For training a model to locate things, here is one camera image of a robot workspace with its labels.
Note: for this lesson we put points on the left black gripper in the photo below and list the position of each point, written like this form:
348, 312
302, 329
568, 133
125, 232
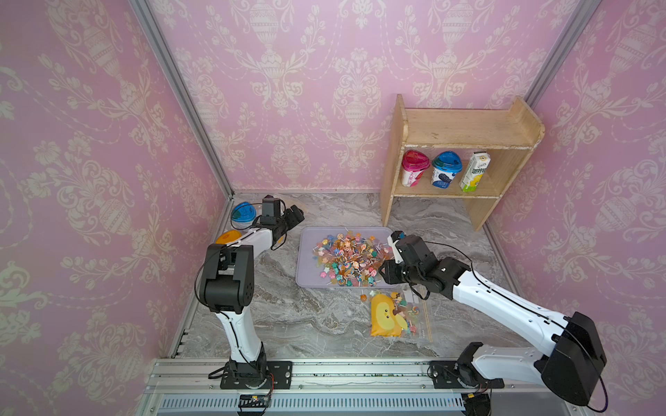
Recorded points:
293, 221

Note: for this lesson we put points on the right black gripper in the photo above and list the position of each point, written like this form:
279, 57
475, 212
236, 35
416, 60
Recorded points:
389, 272

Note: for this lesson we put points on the candy ziploc bag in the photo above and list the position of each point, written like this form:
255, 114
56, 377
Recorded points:
400, 314

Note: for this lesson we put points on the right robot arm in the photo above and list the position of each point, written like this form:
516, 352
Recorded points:
564, 355

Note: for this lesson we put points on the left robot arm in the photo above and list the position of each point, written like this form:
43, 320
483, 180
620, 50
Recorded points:
226, 286

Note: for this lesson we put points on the pile of colourful candies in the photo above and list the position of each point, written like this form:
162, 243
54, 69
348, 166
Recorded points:
351, 260

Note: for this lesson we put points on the blue lid cup on table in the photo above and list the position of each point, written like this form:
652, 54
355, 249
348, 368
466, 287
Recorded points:
243, 216

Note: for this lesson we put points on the lilac plastic tray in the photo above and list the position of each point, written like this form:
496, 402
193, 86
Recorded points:
307, 268

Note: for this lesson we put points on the orange lid cup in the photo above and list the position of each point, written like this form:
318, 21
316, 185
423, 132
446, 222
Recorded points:
229, 237

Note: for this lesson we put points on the pink lid cup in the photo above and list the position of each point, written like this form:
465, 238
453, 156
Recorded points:
414, 164

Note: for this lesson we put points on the blue lid cup on shelf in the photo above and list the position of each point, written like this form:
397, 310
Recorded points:
445, 168

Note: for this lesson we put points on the green white carton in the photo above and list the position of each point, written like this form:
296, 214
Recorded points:
477, 166

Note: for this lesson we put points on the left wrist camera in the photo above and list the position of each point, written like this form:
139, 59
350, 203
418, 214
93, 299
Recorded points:
271, 208

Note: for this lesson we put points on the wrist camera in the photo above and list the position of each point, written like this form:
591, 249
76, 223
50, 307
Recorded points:
393, 239
271, 208

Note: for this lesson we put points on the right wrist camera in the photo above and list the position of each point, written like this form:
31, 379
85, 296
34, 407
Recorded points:
393, 239

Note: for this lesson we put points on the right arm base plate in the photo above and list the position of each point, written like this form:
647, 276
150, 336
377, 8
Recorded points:
452, 375

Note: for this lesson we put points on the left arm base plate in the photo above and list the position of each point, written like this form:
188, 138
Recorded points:
265, 375

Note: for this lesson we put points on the aluminium rail frame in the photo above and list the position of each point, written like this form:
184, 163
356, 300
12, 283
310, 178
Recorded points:
385, 386

